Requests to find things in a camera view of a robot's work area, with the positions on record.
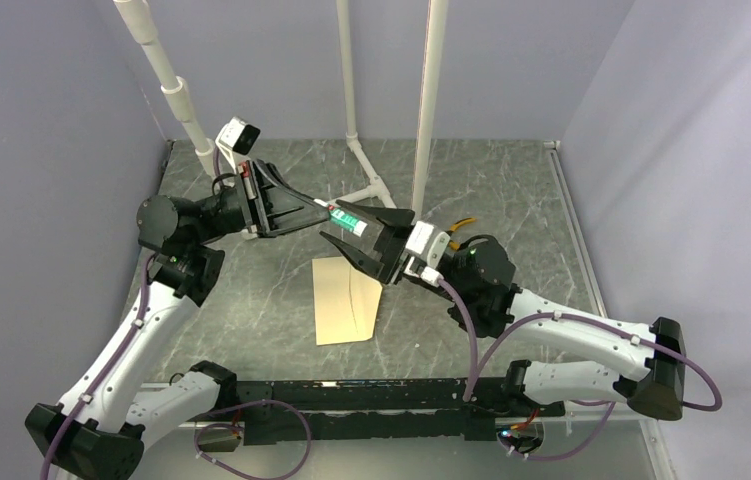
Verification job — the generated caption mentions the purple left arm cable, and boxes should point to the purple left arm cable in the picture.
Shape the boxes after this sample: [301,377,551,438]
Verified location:
[38,148,227,480]

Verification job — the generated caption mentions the yellow handled pliers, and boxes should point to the yellow handled pliers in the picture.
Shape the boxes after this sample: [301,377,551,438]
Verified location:
[447,217,479,252]

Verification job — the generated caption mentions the tan paper envelope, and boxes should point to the tan paper envelope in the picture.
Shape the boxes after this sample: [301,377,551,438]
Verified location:
[312,257,383,346]

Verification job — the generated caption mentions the white green glue stick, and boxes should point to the white green glue stick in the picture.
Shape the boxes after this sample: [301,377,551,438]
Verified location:
[327,205,368,238]

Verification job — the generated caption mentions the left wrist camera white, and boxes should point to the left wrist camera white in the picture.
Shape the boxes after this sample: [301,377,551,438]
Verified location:
[215,117,262,171]

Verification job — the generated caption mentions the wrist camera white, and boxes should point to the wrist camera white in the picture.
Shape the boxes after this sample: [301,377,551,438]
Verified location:
[215,117,262,171]
[402,221,451,287]

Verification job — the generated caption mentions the white PVC pipe frame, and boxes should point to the white PVC pipe frame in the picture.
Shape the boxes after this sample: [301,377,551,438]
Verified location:
[113,0,449,220]

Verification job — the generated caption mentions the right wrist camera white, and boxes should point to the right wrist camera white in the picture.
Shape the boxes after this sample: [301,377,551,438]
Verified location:
[402,221,451,287]

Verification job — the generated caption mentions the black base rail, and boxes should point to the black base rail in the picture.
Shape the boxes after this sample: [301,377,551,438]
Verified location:
[194,377,566,446]

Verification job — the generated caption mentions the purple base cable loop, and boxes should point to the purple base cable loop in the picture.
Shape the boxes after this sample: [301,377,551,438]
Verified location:
[193,399,312,480]

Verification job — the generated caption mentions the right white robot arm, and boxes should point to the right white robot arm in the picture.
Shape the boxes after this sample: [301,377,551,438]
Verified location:
[325,200,685,421]

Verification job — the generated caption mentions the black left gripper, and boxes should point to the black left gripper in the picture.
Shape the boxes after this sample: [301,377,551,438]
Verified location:
[191,158,334,245]

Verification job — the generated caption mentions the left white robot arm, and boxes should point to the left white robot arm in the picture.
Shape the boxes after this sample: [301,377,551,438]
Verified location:
[25,160,330,479]

